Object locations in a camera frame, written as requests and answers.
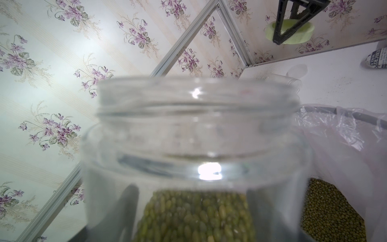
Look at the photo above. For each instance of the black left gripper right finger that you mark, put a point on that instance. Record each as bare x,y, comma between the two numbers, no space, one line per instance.
269,224

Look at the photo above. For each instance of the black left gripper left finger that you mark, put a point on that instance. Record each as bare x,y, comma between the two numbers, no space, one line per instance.
118,225

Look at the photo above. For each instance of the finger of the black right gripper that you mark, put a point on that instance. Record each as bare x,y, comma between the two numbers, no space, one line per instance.
303,11

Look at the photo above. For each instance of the light green jar lid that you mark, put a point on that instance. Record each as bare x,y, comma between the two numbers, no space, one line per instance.
290,32

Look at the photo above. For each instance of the mesh bin with pink bag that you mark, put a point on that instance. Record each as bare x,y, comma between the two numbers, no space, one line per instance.
350,152

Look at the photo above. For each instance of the printed can with flag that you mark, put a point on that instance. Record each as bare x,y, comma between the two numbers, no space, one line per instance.
376,60

